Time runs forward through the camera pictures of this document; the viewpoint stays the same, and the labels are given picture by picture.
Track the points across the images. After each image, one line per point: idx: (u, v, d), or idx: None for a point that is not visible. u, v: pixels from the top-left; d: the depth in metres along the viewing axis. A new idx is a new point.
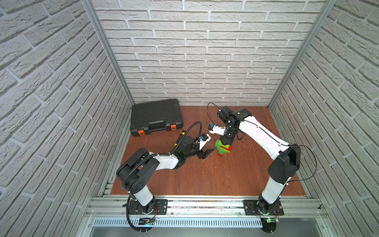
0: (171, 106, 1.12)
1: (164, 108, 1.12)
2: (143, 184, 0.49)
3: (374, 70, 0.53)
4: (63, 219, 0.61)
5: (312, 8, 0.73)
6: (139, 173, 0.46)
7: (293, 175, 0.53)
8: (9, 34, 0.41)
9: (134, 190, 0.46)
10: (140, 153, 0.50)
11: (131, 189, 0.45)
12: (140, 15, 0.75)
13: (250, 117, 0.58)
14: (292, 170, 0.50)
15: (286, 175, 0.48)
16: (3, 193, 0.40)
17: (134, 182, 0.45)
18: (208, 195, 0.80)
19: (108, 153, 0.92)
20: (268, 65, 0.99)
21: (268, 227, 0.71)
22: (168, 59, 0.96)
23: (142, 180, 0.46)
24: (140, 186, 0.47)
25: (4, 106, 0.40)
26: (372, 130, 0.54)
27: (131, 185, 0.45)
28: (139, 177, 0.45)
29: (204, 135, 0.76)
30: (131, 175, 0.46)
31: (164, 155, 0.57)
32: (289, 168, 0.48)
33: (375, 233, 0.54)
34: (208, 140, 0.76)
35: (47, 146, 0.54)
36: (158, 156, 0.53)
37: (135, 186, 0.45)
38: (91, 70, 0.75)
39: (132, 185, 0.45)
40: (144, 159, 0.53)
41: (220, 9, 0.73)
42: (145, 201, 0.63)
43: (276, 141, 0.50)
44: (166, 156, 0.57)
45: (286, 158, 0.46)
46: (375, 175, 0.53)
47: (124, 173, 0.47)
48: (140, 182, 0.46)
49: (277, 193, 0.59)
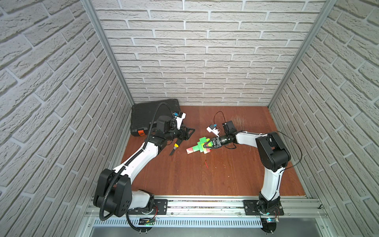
0: (171, 106, 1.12)
1: (163, 108, 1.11)
2: (128, 202, 0.45)
3: (374, 70, 0.53)
4: (63, 219, 0.61)
5: (312, 8, 0.73)
6: (115, 197, 0.41)
7: (282, 161, 0.54)
8: (9, 34, 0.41)
9: (121, 212, 0.42)
10: (104, 177, 0.42)
11: (116, 213, 0.41)
12: (140, 15, 0.75)
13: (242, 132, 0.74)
14: (281, 157, 0.54)
15: (275, 161, 0.53)
16: (3, 193, 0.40)
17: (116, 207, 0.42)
18: (208, 195, 0.80)
19: (108, 153, 0.92)
20: (268, 65, 0.99)
21: (268, 227, 0.71)
22: (168, 59, 0.96)
23: (122, 202, 0.41)
24: (125, 205, 0.43)
25: (4, 106, 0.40)
26: (372, 130, 0.54)
27: (115, 209, 0.41)
28: (117, 201, 0.41)
29: (180, 114, 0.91)
30: (109, 200, 0.42)
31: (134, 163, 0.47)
32: (275, 153, 0.55)
33: (375, 233, 0.54)
34: (183, 117, 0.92)
35: (47, 146, 0.54)
36: (129, 167, 0.46)
37: (118, 209, 0.41)
38: (91, 70, 0.75)
39: (115, 209, 0.41)
40: (112, 180, 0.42)
41: (220, 9, 0.73)
42: (147, 199, 0.64)
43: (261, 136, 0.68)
44: (137, 161, 0.48)
45: (264, 141, 0.56)
46: (375, 176, 0.53)
47: (101, 198, 0.42)
48: (122, 204, 0.42)
49: (272, 186, 0.61)
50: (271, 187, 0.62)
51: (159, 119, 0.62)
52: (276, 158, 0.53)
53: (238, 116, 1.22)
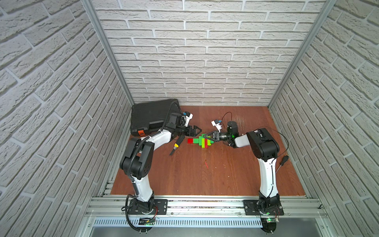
0: (179, 109, 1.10)
1: (174, 107, 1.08)
2: (148, 166, 0.51)
3: (374, 70, 0.53)
4: (63, 219, 0.61)
5: (312, 9, 0.74)
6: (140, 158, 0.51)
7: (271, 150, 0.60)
8: (9, 34, 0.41)
9: (143, 174, 0.49)
10: (133, 142, 0.51)
11: (138, 174, 0.50)
12: (140, 15, 0.75)
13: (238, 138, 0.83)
14: (270, 147, 0.60)
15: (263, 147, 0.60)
16: (3, 193, 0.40)
17: (140, 167, 0.49)
18: (208, 195, 0.80)
19: (108, 153, 0.92)
20: (268, 65, 0.99)
21: (268, 227, 0.71)
22: (168, 59, 0.96)
23: (145, 164, 0.49)
24: (145, 169, 0.50)
25: (4, 106, 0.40)
26: (372, 130, 0.54)
27: (138, 171, 0.49)
28: (142, 161, 0.50)
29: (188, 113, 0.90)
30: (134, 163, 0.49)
31: (156, 136, 0.58)
32: (265, 143, 0.61)
33: (375, 233, 0.54)
34: (191, 117, 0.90)
35: (47, 146, 0.54)
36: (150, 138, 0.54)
37: (141, 171, 0.49)
38: (91, 70, 0.75)
39: (138, 171, 0.49)
40: (140, 144, 0.55)
41: (220, 9, 0.73)
42: (148, 195, 0.64)
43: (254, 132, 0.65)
44: (157, 136, 0.59)
45: (254, 134, 0.64)
46: (375, 175, 0.53)
47: (126, 162, 0.50)
48: (144, 166, 0.49)
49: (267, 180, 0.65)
50: (268, 182, 0.64)
51: (171, 113, 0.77)
52: (265, 147, 0.60)
53: (237, 116, 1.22)
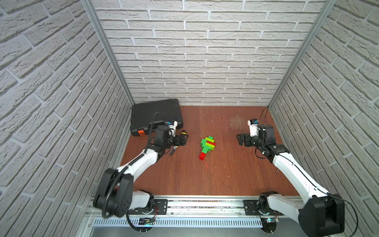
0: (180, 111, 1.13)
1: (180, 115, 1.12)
2: (128, 202, 0.45)
3: (374, 70, 0.53)
4: (64, 219, 0.61)
5: (312, 8, 0.73)
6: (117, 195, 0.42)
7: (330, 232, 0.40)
8: (9, 34, 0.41)
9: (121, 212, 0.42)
10: (108, 177, 0.43)
11: (116, 214, 0.41)
12: (140, 15, 0.75)
13: (280, 156, 0.55)
14: (330, 228, 0.40)
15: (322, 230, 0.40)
16: (3, 193, 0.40)
17: (118, 206, 0.41)
18: (208, 195, 0.80)
19: (108, 153, 0.92)
20: (268, 65, 0.99)
21: (268, 227, 0.71)
22: (168, 59, 0.96)
23: (124, 199, 0.42)
24: (125, 206, 0.43)
25: (4, 106, 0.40)
26: (372, 130, 0.54)
27: (115, 209, 0.41)
28: (120, 197, 0.42)
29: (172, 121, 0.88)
30: (110, 201, 0.42)
31: (138, 162, 0.51)
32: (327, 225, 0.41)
33: (375, 233, 0.54)
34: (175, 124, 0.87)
35: (47, 146, 0.54)
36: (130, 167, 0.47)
37: (119, 210, 0.41)
38: (91, 70, 0.75)
39: (116, 208, 0.41)
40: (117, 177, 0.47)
41: (220, 9, 0.73)
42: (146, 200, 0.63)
43: (311, 185, 0.45)
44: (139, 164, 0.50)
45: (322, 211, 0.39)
46: (375, 175, 0.53)
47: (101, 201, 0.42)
48: (122, 203, 0.41)
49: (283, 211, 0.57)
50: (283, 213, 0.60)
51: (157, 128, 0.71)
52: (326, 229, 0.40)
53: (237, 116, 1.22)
